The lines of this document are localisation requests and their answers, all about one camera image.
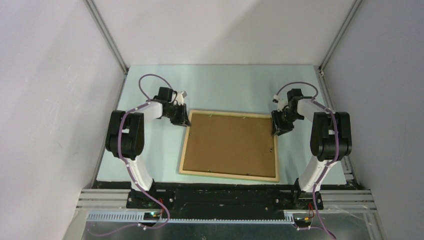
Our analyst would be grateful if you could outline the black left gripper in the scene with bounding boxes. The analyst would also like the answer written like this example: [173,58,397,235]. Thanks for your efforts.
[164,103,191,128]

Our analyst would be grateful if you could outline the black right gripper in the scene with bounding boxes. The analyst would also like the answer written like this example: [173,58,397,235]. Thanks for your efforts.
[271,109,302,136]

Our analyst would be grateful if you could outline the brown cardboard backing board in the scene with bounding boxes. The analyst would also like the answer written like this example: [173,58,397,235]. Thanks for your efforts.
[182,113,276,178]

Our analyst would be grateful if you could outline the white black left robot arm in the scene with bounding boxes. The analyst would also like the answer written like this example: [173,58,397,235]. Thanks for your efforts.
[105,87,191,208]

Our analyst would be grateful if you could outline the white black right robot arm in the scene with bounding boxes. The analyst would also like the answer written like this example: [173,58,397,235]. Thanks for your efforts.
[271,88,352,209]

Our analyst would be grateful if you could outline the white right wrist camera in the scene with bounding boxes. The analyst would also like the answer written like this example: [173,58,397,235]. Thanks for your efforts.
[272,94,288,112]

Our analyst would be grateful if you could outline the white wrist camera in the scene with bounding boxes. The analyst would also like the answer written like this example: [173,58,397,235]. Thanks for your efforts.
[272,94,288,112]
[172,91,187,106]

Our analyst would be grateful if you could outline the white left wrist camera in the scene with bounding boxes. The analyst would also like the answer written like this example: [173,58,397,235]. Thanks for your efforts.
[172,91,187,106]

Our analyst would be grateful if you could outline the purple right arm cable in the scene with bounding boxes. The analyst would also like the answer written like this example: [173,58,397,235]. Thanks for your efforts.
[275,81,340,240]

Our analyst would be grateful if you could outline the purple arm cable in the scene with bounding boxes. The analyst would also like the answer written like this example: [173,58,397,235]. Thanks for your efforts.
[275,81,340,240]
[86,74,173,238]

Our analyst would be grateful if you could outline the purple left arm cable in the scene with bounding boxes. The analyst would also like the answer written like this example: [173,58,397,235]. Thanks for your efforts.
[86,74,173,238]

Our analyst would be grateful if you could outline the grey slotted cable duct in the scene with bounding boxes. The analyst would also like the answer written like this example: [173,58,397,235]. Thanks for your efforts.
[86,211,295,225]

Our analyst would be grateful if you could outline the right aluminium corner post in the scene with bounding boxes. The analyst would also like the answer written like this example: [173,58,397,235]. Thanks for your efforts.
[318,0,364,72]

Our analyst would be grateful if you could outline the aluminium corner post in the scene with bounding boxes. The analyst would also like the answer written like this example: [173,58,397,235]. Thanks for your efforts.
[83,0,129,75]
[318,0,364,72]

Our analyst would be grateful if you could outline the aluminium front rail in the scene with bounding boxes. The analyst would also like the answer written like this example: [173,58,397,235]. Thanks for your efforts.
[77,188,377,217]

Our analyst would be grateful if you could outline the left aluminium corner post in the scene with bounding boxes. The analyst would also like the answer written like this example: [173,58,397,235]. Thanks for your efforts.
[83,0,129,75]

